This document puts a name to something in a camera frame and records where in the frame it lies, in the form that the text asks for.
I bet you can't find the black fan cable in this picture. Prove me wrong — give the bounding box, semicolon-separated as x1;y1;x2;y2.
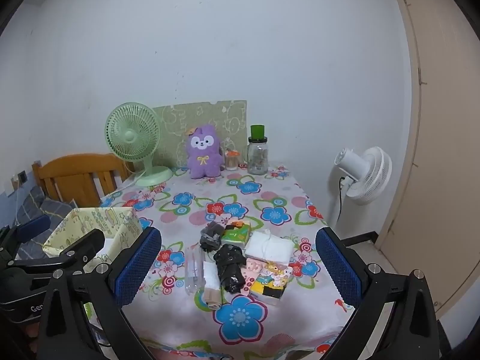
337;176;347;223

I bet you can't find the purple plush toy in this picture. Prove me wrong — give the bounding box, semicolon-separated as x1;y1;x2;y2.
186;125;224;179

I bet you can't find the white standing fan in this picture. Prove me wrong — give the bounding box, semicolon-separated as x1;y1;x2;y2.
327;147;393;233

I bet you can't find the white fan cable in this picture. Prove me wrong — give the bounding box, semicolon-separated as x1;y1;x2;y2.
114;172;148;193

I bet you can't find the green tissue pack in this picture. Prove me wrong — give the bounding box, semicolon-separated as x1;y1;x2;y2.
220;222;252;248

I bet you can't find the clear glass jar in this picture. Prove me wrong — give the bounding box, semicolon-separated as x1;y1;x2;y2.
247;136;269;176

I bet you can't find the beige cloth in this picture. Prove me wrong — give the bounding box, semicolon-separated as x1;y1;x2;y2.
204;287;226;311

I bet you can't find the green desk fan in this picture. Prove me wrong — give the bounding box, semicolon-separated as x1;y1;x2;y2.
104;102;174;187

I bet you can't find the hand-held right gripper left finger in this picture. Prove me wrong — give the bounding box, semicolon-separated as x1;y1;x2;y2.
37;227;163;360

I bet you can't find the yellow patterned fabric storage box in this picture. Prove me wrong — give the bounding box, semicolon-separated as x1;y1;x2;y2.
42;206;143;271

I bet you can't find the beige door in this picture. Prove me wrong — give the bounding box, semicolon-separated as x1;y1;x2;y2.
375;0;480;319

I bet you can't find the grey plaid bedding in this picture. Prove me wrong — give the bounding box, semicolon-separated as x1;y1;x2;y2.
0;185;77;259

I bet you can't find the white cloth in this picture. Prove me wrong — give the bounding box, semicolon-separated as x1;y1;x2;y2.
202;260;222;289

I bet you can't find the white towel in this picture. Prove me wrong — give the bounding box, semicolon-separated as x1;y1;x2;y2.
244;229;295;263

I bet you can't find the pink soft pack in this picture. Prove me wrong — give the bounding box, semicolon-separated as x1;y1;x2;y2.
240;257;265;282

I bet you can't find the black plastic bag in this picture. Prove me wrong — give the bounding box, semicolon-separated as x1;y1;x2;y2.
214;244;247;294

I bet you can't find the clear plastic bottle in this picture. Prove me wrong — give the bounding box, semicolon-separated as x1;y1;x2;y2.
184;245;206;296

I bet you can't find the green patterned board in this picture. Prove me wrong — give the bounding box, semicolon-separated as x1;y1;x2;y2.
153;100;247;169

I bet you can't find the cartoon print tissue pack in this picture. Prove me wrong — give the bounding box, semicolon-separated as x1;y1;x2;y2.
249;262;294;301

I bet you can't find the grey sock bundle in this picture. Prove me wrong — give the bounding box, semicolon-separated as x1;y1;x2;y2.
200;221;226;252

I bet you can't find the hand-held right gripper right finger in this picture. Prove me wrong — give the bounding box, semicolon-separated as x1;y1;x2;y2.
315;227;439;360

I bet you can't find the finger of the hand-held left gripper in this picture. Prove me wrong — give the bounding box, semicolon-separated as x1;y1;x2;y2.
0;215;52;261
7;229;106;271

